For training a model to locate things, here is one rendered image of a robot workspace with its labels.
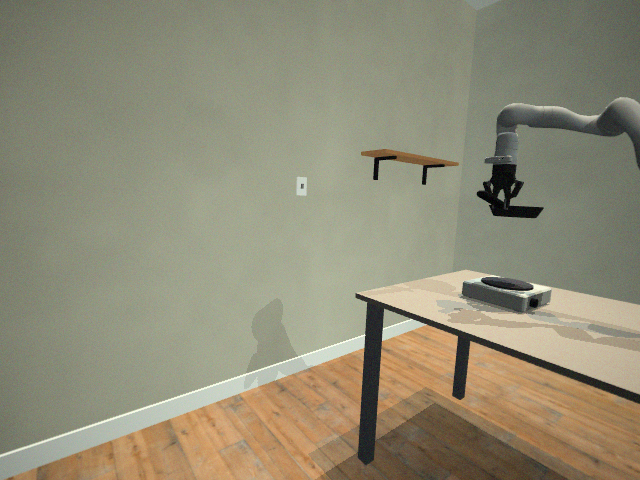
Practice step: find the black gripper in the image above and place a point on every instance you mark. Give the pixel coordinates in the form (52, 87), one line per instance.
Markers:
(503, 177)

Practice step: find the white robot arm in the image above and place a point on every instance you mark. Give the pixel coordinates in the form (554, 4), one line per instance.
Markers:
(621, 115)

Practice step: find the black frying pan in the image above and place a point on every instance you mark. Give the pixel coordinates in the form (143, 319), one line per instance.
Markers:
(512, 211)

